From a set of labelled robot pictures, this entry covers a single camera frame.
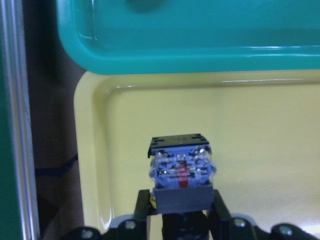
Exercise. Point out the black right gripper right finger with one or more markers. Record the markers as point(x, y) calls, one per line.
point(219, 216)

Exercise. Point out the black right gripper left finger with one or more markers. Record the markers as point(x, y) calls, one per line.
point(142, 206)

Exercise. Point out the yellow push button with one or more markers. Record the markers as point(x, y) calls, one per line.
point(182, 169)

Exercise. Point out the yellow plastic tray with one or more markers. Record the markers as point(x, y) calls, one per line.
point(255, 134)

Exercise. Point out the green conveyor belt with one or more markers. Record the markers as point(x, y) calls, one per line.
point(18, 198)

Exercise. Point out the green plastic tray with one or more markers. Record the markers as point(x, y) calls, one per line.
point(112, 37)

